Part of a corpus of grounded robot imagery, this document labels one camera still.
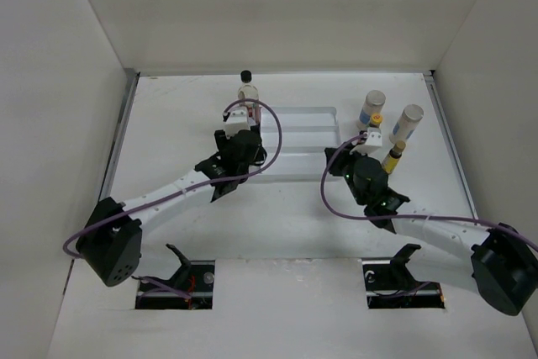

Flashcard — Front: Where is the small yellow label bottle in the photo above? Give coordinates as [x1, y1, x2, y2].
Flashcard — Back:
[382, 140, 406, 175]

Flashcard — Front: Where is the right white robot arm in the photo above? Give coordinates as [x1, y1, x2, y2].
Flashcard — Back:
[322, 143, 537, 316]

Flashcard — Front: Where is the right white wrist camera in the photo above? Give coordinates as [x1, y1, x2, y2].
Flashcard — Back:
[355, 127, 382, 155]

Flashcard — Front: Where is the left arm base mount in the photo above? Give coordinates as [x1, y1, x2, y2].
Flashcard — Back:
[134, 244, 216, 311]

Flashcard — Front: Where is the white shaker blue label right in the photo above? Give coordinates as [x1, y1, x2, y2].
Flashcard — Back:
[389, 104, 424, 144]

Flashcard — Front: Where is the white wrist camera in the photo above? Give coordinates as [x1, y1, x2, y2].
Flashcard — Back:
[355, 127, 382, 155]
[223, 106, 250, 138]

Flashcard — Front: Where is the white divided organizer tray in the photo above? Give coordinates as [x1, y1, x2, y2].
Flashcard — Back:
[249, 107, 341, 183]

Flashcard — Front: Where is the purple cable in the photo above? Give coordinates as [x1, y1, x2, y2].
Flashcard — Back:
[319, 132, 538, 251]
[62, 98, 282, 260]

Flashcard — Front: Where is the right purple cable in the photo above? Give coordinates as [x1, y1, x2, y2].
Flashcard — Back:
[319, 132, 538, 251]

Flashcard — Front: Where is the white shaker blue label left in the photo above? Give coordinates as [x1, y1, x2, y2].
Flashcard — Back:
[356, 90, 386, 129]

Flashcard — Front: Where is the green bottle yellow cap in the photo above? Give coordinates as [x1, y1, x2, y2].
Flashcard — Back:
[367, 113, 383, 133]

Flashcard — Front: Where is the white shaker blue label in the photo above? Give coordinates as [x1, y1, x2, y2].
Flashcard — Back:
[356, 90, 386, 129]
[389, 104, 424, 144]

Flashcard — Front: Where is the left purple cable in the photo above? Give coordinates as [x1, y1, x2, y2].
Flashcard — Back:
[62, 98, 282, 260]

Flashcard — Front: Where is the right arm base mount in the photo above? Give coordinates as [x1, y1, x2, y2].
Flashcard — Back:
[361, 244, 445, 309]

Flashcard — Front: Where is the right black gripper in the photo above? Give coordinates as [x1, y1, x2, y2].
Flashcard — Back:
[324, 141, 370, 206]

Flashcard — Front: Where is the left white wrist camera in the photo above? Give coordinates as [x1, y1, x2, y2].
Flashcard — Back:
[223, 106, 250, 138]

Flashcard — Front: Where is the dark sauce bottle black cap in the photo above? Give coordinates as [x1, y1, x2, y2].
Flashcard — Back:
[237, 70, 261, 126]

